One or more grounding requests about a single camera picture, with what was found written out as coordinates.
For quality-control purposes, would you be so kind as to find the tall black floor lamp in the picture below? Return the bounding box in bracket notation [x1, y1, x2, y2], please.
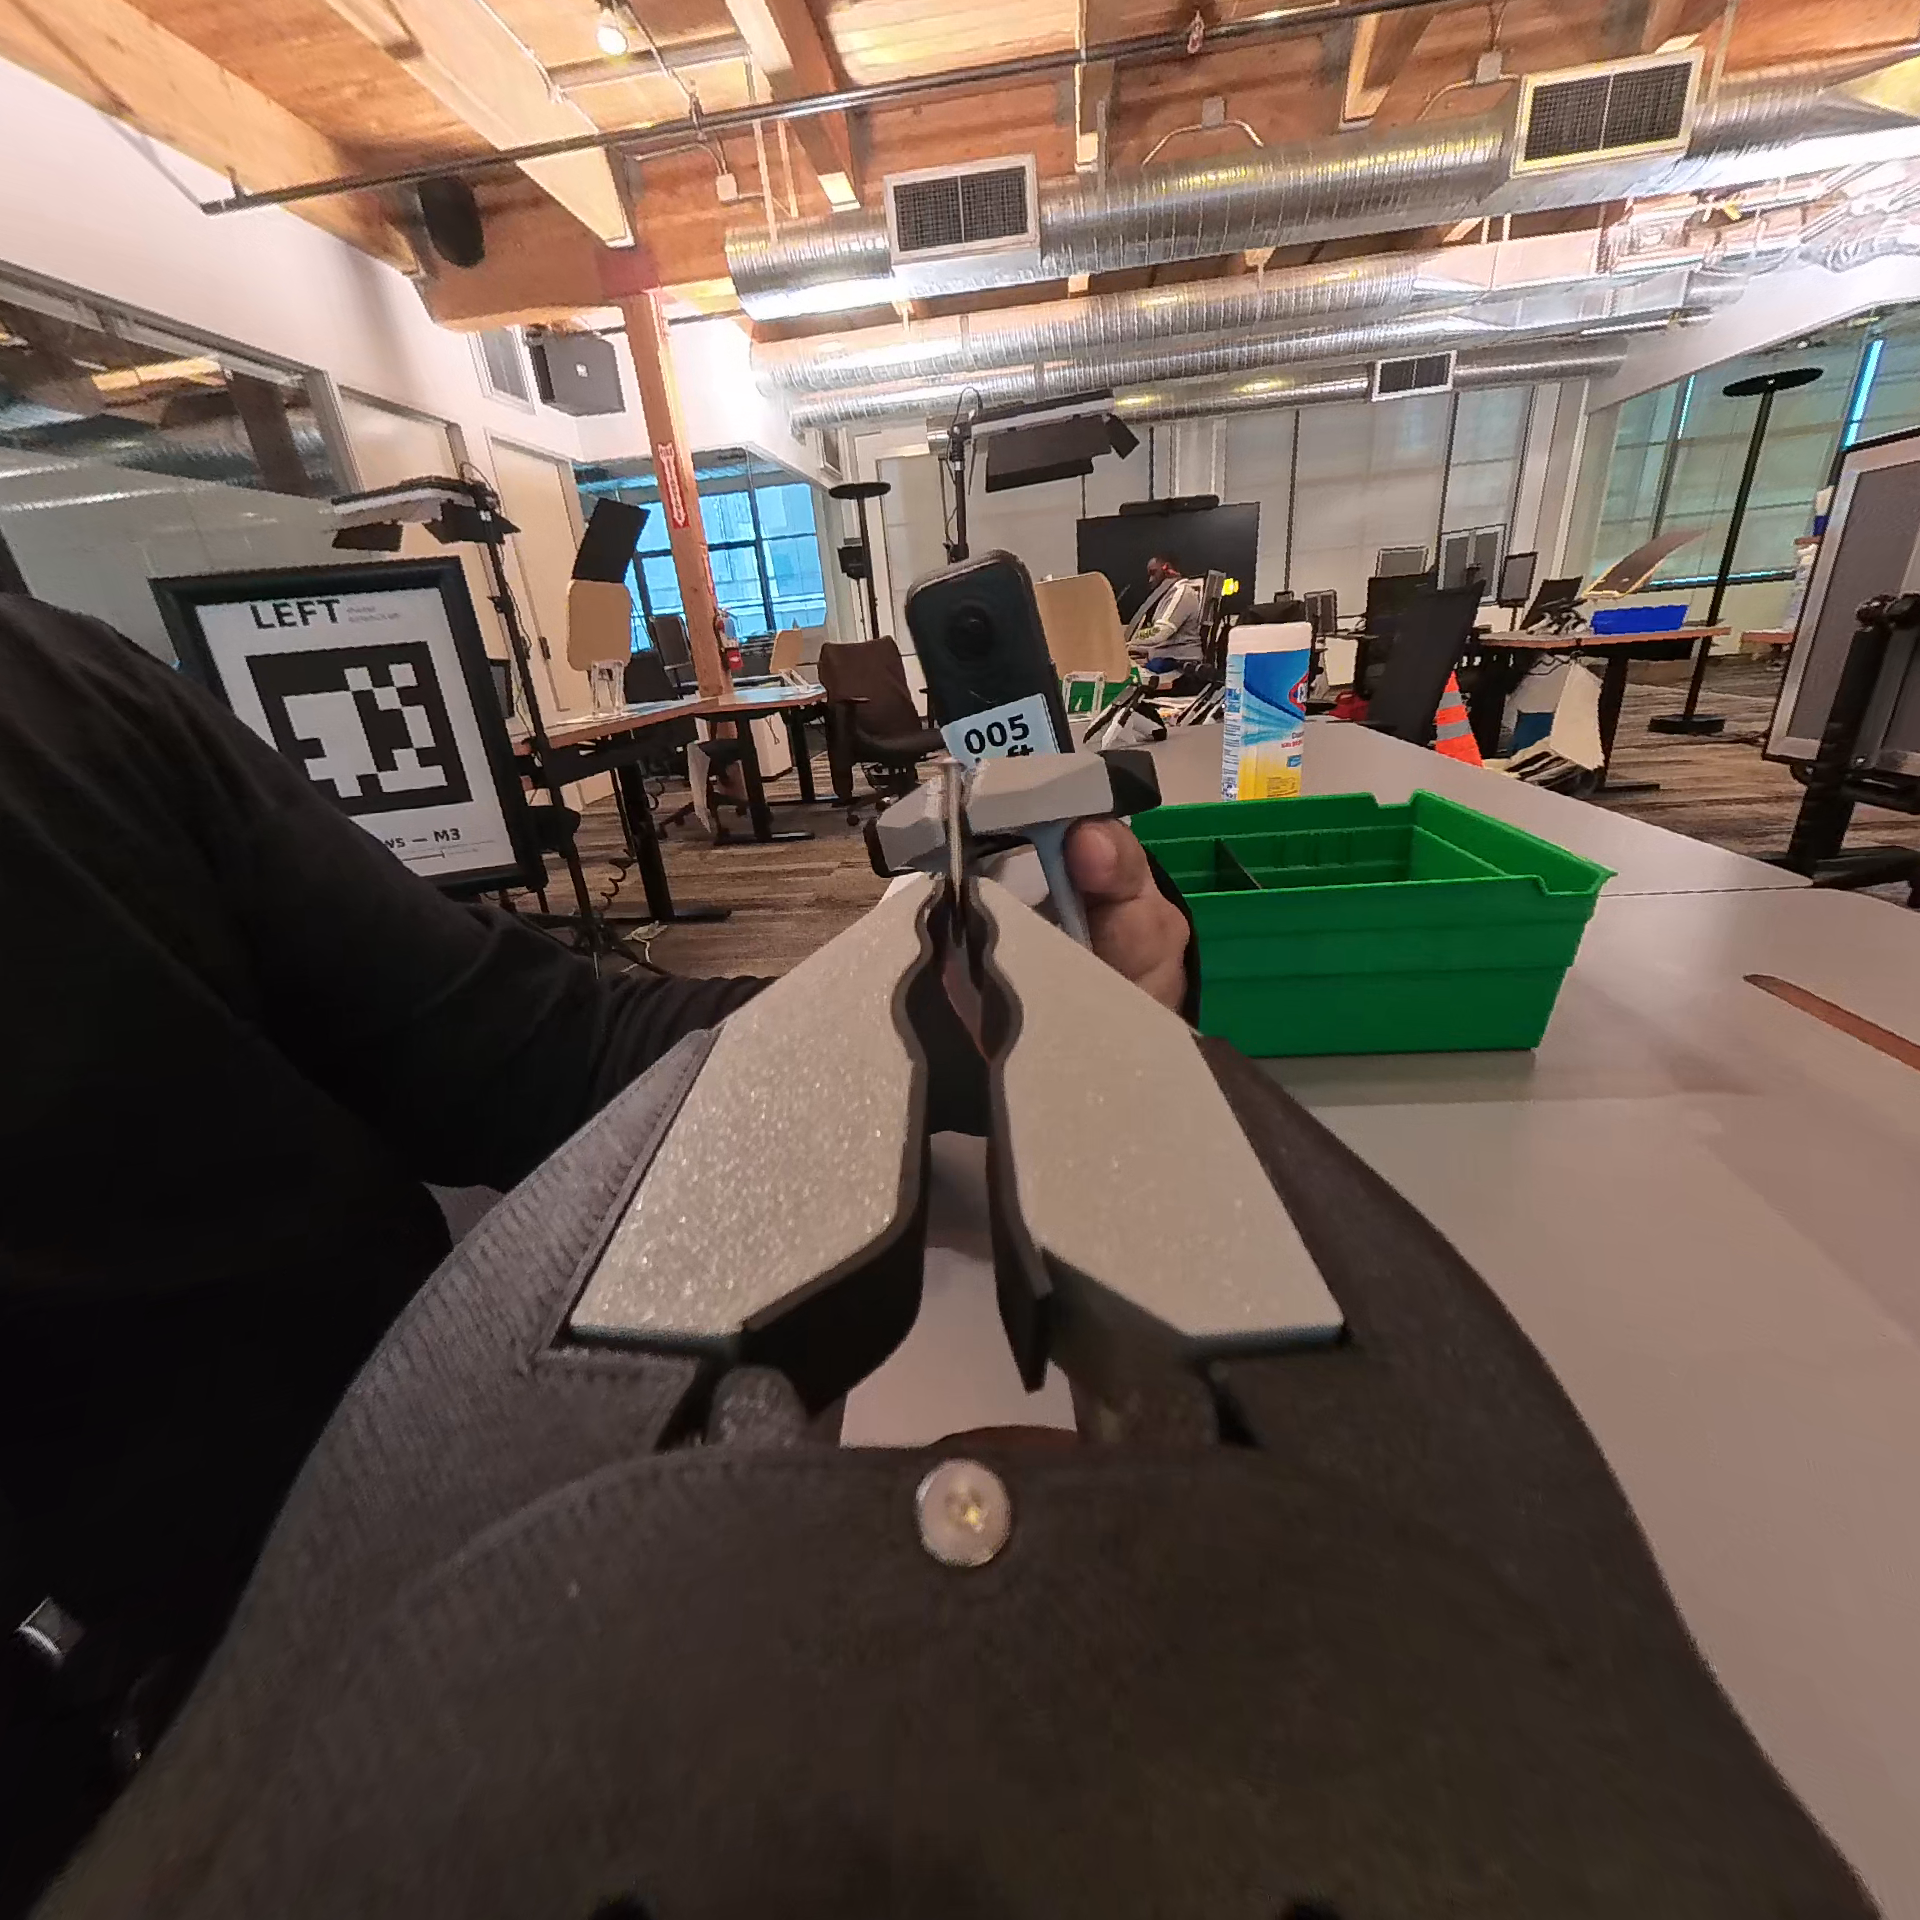
[1651, 365, 1827, 737]

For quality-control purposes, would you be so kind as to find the wooden chair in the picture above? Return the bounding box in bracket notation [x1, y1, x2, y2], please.
[565, 576, 639, 713]

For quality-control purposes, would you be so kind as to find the wooden desk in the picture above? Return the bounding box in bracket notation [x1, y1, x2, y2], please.
[517, 682, 830, 929]
[1476, 620, 1730, 788]

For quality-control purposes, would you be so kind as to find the black box speaker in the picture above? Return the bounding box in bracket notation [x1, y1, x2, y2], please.
[529, 330, 627, 416]

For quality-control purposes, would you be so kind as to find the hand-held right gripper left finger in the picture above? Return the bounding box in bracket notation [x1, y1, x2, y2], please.
[569, 874, 962, 1416]

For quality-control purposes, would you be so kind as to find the black television screen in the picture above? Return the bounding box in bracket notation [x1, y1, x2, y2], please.
[1074, 504, 1262, 620]

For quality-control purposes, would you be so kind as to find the black framed marker sign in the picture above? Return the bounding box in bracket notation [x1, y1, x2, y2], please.
[151, 558, 553, 902]

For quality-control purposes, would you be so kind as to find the brown office chair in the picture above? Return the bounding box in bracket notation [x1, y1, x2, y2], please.
[815, 637, 945, 819]

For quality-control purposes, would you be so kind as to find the person's left forearm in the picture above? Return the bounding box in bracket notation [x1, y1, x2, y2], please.
[299, 838, 785, 1202]

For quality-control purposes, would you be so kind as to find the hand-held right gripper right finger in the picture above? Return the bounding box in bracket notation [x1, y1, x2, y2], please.
[942, 874, 1346, 1396]

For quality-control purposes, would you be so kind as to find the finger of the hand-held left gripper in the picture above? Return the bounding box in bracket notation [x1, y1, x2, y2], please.
[959, 750, 1116, 841]
[870, 790, 962, 882]

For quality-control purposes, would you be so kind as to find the grey framed board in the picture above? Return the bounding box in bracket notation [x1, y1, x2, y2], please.
[1762, 427, 1920, 774]

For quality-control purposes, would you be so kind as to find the green plastic bin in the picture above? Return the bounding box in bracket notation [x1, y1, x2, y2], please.
[1131, 790, 1615, 1059]

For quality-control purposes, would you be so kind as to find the black board stand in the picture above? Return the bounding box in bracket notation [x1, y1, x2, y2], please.
[1785, 593, 1920, 902]

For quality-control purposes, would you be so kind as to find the black softbox light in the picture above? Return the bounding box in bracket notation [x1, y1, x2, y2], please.
[945, 392, 1143, 497]

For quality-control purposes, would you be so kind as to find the short black floor lamp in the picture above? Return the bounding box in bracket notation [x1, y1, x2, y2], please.
[830, 481, 893, 648]

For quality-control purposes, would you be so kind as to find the wipes canister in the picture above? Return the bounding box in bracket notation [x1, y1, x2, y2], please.
[1223, 621, 1317, 805]

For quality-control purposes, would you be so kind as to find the person's left hand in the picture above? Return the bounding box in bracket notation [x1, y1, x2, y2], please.
[1062, 816, 1194, 1021]

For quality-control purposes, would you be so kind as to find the wooden column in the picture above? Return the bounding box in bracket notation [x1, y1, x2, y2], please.
[619, 293, 731, 699]

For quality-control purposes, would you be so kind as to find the studio light panel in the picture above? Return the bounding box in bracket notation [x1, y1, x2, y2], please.
[329, 475, 521, 554]

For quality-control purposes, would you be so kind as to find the silver air duct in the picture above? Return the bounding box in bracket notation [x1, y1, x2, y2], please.
[750, 248, 1711, 396]
[787, 337, 1630, 436]
[727, 67, 1920, 325]

